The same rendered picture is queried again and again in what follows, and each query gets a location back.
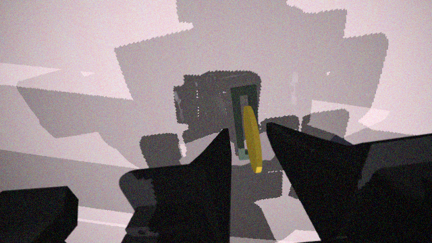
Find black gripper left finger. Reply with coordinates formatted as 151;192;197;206
119;128;232;243

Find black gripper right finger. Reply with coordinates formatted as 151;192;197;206
267;122;432;240

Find dark grey box walls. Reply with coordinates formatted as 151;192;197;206
330;134;353;146

